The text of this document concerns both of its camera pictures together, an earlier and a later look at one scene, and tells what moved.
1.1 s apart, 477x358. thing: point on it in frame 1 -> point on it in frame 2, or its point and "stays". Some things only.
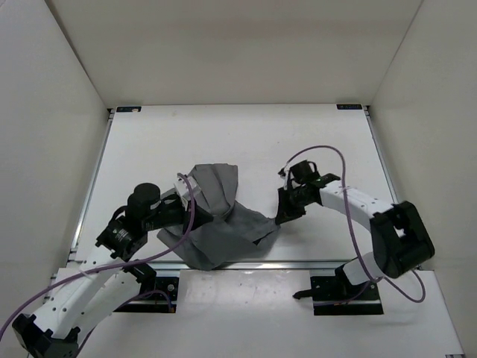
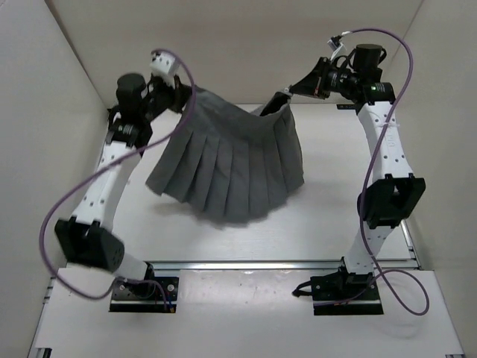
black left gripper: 201,215 -> 182,93
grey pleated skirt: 229,236 -> 228,163
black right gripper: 285,212 -> 317,82
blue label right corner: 349,107 stays
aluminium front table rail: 242,265 stays
